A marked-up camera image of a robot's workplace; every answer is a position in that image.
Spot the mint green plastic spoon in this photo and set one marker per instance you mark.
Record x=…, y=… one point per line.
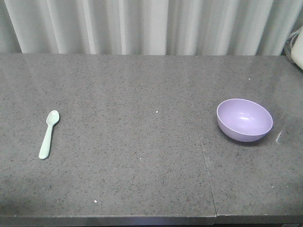
x=51, y=120

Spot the white rice cooker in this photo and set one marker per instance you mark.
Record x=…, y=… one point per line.
x=293, y=47

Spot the purple plastic bowl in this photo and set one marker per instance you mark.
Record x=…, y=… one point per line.
x=243, y=120

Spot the white pleated curtain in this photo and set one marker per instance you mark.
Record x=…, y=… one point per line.
x=149, y=27

